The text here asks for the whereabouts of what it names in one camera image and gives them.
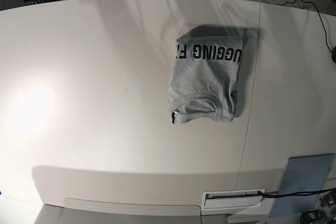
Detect grey T-shirt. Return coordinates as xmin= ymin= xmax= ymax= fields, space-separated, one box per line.
xmin=169 ymin=36 xmax=244 ymax=124

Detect blue-grey board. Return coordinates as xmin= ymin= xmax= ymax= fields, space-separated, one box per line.
xmin=269 ymin=154 xmax=334 ymax=218

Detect black cable on table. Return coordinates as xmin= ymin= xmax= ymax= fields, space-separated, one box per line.
xmin=240 ymin=0 xmax=336 ymax=63

